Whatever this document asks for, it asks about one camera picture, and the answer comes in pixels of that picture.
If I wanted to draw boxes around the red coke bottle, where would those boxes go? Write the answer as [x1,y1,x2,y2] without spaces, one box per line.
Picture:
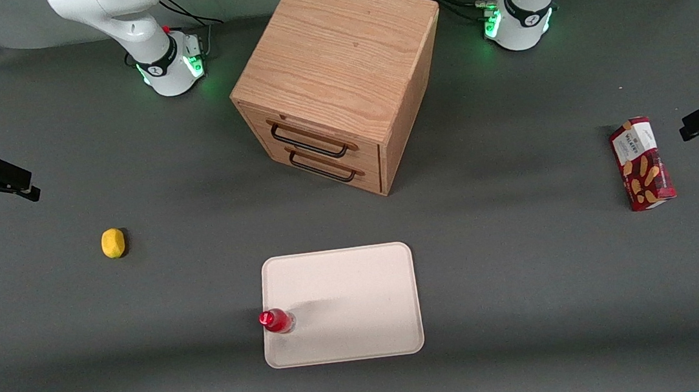
[258,306,298,337]

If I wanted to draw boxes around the beige plastic tray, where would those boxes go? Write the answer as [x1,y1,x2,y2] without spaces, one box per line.
[254,240,427,370]

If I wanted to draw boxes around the red biscuit box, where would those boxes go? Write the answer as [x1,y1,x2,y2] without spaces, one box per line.
[607,114,680,214]

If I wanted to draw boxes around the yellow lemon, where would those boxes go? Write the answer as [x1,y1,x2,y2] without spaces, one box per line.
[99,227,128,261]

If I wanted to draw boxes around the wooden drawer front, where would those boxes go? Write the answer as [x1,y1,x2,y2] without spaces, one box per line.
[251,130,384,207]
[238,88,383,185]

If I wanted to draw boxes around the wooden drawer cabinet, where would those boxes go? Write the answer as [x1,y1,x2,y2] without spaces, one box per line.
[220,0,459,212]

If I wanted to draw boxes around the black right arm base cables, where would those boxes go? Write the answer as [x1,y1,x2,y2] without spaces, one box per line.
[157,0,229,63]

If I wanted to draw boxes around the black arm base cables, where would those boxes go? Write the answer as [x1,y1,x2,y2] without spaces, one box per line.
[157,0,229,63]
[410,0,502,30]

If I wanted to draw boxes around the black left arm base cables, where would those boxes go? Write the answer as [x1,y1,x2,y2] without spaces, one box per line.
[410,0,502,30]

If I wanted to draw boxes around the black wire drawer handle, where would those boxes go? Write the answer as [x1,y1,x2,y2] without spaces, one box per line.
[266,110,361,166]
[284,139,367,189]

